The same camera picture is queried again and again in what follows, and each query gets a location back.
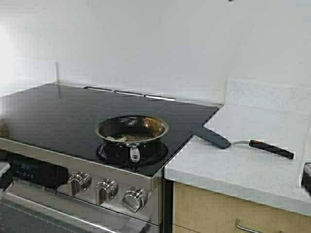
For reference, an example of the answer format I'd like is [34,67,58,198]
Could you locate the black object at right edge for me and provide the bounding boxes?
[301,163,311,195]

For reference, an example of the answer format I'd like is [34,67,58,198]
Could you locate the raw grey shrimp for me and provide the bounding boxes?
[106,135,129,142]

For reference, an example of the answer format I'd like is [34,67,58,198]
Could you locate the black left gripper at edge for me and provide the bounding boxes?
[0,162,13,193]

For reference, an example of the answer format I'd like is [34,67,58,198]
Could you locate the black glass cooktop stove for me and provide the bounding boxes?
[0,82,225,233]

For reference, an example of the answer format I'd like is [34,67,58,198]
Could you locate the steel drawer handle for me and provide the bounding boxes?
[235,218,267,233]

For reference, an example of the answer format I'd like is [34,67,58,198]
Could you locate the middle steel stove knob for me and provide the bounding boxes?
[94,179,119,205]

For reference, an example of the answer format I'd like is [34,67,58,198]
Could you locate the right steel stove knob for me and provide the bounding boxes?
[121,187,148,214]

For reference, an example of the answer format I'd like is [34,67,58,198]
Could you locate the stainless steel frying pan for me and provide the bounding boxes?
[94,115,170,163]

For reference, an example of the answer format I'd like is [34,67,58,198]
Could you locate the black spatula orange handle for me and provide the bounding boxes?
[190,125,294,160]

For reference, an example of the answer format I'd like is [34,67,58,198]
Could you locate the wooden cabinet drawer front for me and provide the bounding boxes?
[173,183,311,233]

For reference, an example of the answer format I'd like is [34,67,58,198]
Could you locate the steel stove knob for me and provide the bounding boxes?
[94,179,119,205]
[67,171,92,197]
[121,187,148,214]

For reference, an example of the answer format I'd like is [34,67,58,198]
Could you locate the left steel stove knob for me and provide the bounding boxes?
[67,171,92,197]

